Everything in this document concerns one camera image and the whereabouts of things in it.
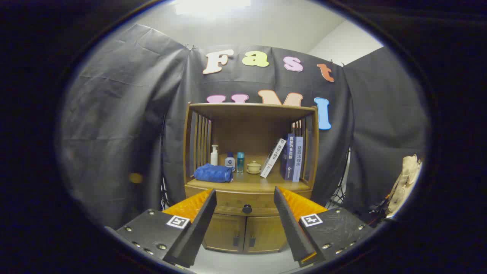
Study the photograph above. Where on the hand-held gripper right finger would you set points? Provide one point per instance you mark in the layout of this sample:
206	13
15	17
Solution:
291	228

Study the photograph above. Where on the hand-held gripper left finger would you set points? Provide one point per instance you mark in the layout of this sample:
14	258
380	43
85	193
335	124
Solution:
199	224

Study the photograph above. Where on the black drawer knob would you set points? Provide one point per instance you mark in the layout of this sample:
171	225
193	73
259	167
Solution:
247	208

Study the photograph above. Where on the wooden countertop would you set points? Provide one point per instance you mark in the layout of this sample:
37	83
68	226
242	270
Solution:
251	182

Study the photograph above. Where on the wooden cabinet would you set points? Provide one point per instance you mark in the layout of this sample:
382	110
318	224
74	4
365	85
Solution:
251	129

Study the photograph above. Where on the black backdrop stand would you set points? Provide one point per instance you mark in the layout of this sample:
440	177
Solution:
339	196
164	194

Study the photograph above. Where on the blue rolled towel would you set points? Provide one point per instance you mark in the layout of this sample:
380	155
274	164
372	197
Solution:
213	173

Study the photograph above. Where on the white pump bottle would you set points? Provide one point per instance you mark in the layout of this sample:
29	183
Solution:
214	158

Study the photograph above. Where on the dark blue book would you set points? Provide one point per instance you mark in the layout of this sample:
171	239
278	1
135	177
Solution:
290	160

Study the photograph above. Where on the white bottle with blue cap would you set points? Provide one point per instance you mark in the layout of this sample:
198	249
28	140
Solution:
230	163

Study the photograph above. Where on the pale blue book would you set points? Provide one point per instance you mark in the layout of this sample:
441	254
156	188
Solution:
298	160

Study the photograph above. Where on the beige lidded teacup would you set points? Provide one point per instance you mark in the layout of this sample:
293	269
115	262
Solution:
253	167

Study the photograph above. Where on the white book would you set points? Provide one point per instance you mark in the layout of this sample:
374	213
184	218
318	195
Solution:
273	158

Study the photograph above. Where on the clear blue bottle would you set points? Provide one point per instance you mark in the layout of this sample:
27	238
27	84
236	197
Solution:
240	161

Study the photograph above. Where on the beige bag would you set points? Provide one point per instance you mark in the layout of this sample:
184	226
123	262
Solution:
405	182

